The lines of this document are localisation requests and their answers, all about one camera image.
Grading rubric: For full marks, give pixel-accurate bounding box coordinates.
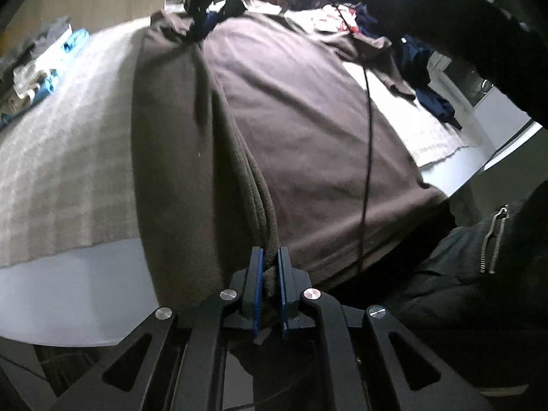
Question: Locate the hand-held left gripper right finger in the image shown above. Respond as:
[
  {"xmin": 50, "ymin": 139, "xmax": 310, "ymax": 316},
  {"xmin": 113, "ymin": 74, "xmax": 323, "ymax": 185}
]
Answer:
[{"xmin": 277, "ymin": 246, "xmax": 495, "ymax": 411}]

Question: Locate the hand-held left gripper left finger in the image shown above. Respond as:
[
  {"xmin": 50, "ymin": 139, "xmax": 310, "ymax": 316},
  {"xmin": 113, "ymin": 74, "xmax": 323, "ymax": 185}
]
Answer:
[{"xmin": 49, "ymin": 247, "xmax": 263, "ymax": 411}]

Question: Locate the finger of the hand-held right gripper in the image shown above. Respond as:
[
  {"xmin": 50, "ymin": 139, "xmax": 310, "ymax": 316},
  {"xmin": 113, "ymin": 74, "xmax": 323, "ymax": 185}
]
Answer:
[{"xmin": 188, "ymin": 6, "xmax": 223, "ymax": 43}]

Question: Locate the brown garment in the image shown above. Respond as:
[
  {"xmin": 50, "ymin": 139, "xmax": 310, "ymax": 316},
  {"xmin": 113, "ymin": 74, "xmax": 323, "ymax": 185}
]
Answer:
[{"xmin": 130, "ymin": 9, "xmax": 450, "ymax": 411}]

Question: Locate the pink garment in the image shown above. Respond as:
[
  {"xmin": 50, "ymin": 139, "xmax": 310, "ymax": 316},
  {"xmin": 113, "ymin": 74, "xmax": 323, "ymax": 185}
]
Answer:
[{"xmin": 314, "ymin": 3, "xmax": 358, "ymax": 35}]

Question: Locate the white folded garment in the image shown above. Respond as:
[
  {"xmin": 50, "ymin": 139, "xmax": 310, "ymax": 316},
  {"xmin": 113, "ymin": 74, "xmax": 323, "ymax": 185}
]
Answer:
[{"xmin": 12, "ymin": 49, "xmax": 61, "ymax": 95}]

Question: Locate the person's black jacket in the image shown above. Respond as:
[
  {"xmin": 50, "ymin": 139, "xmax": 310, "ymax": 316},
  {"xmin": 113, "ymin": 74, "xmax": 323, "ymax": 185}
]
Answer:
[{"xmin": 334, "ymin": 186, "xmax": 548, "ymax": 411}]

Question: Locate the navy garment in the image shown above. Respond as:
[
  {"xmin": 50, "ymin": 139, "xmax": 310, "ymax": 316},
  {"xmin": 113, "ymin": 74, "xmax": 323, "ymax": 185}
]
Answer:
[
  {"xmin": 355, "ymin": 2, "xmax": 433, "ymax": 90},
  {"xmin": 417, "ymin": 88, "xmax": 464, "ymax": 130}
]

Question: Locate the checked beige blanket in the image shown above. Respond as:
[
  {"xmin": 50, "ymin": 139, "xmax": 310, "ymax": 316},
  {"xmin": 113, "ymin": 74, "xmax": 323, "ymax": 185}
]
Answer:
[{"xmin": 0, "ymin": 19, "xmax": 484, "ymax": 270}]

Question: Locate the beige folded garment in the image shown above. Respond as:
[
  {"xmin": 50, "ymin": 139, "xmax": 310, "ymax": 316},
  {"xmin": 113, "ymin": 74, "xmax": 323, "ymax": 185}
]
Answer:
[{"xmin": 0, "ymin": 88, "xmax": 35, "ymax": 121}]

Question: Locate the thin black cable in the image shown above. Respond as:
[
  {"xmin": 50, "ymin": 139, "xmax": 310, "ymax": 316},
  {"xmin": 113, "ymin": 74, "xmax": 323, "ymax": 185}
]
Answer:
[{"xmin": 334, "ymin": 4, "xmax": 374, "ymax": 272}]

